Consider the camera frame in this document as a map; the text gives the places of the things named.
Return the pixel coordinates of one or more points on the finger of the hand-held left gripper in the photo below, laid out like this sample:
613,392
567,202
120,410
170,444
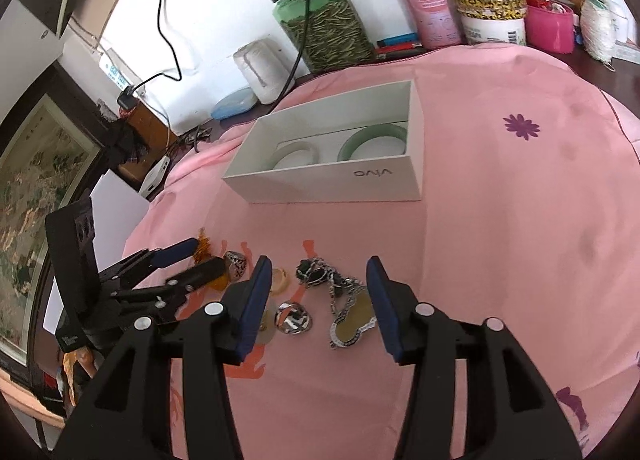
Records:
200,276
177,250

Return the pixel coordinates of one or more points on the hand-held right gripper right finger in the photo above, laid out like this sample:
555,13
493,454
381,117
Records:
382,310

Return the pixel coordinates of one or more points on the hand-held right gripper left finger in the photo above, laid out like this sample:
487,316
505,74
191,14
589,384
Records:
255,310

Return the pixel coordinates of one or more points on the carved amber pendant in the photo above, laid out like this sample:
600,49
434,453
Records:
204,247

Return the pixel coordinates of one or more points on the pale round jade disc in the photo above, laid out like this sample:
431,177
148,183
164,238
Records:
267,333

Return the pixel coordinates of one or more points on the white cardboard box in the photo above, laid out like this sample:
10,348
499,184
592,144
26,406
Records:
325,185

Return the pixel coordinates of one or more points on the person's left hand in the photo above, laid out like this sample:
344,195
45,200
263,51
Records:
75,370

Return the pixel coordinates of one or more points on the white card sheet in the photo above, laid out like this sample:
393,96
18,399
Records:
120,220

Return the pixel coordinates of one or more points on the white router box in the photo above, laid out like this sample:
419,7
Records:
155,177

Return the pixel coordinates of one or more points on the framed landscape painting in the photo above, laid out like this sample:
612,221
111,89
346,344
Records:
40,180

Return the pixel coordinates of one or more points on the pile of metal clips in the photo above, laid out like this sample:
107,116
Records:
195,136

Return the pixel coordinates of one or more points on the brown wooden box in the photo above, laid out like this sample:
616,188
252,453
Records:
147,125

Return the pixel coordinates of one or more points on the pink flowered cloth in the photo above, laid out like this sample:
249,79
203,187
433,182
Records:
500,240

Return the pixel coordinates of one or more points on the pale green bangle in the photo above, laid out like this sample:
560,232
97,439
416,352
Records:
287,150

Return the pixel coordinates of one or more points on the blue plastic case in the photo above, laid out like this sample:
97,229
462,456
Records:
232,105

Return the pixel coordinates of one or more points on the black power adapter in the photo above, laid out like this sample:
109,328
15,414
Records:
126,100

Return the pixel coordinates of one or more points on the green jade bangle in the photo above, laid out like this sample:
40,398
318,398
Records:
350,140

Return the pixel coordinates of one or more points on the white power strip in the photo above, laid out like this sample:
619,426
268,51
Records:
117,70

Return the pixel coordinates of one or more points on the white tissue roll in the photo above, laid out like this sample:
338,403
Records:
262,70

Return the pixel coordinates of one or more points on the red lighter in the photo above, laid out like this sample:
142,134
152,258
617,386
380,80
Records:
400,46

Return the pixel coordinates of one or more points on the green glass jar of seeds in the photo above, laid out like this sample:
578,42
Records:
320,25

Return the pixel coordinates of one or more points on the blue lighter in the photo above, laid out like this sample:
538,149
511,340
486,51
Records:
402,38

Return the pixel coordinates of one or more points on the pink canister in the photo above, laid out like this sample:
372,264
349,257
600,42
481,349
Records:
430,15

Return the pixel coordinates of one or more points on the white plastic tub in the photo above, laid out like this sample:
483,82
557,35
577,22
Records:
492,30

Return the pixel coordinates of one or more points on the yellow patterned tin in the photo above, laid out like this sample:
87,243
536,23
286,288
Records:
490,4

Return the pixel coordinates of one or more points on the pink plastic basket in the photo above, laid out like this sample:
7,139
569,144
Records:
550,30

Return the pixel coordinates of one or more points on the white twine ball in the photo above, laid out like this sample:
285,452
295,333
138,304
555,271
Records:
597,27

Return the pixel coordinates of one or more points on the small white carton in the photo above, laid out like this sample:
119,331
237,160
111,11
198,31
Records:
627,52

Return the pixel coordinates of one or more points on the white cream jar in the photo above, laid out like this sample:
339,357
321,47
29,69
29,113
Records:
621,22

